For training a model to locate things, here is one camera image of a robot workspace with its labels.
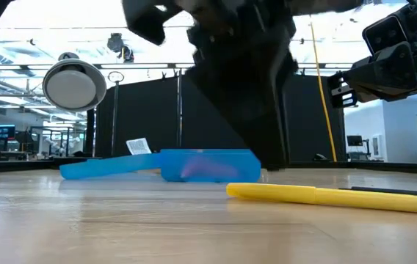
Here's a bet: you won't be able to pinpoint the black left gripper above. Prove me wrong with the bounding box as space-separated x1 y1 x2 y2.
122 0 363 170

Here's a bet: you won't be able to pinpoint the yellow highlighter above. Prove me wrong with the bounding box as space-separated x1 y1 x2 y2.
225 182 417 216

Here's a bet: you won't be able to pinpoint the blue translucent plastic supply box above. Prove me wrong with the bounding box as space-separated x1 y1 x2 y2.
159 148 262 183

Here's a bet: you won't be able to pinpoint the black partition panel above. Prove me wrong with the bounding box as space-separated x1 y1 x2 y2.
291 75 346 163
95 75 179 158
181 75 248 150

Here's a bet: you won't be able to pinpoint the silver partition pole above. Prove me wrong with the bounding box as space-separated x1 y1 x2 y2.
176 68 184 150

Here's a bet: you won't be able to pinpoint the white paper tag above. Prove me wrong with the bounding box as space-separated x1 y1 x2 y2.
126 137 153 156

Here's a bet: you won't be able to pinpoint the black ceiling-mounted device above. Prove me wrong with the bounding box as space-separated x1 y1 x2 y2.
106 32 135 64

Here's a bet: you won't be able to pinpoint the round white lamp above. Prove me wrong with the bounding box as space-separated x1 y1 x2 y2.
42 52 107 113

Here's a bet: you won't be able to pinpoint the white background robot arms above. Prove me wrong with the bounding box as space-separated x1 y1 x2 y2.
43 135 81 155

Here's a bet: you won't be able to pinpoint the small blue-screen monitor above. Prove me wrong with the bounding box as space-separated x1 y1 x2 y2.
0 124 16 142

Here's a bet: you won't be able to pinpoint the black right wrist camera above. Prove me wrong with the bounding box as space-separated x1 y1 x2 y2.
361 13 410 54

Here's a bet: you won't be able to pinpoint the yellow cable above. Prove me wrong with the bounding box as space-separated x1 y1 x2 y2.
309 14 338 163

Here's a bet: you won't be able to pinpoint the horizontal metal frame bar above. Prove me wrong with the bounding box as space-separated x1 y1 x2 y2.
0 62 355 71

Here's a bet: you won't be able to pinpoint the black ring-topped stand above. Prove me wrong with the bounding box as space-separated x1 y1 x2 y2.
106 70 126 158

